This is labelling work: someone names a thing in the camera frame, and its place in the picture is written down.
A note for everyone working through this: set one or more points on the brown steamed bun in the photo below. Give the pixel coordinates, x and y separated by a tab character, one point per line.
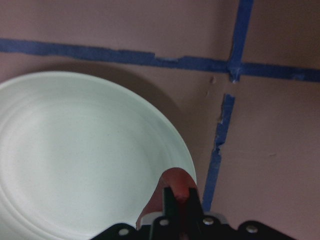
179	181

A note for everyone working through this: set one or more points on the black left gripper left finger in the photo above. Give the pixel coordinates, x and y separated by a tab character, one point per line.
170	205

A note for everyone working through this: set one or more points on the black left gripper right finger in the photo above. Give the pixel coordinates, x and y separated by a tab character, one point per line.
194	207

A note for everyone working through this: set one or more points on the pale green plate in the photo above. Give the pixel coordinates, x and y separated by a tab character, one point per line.
78	154

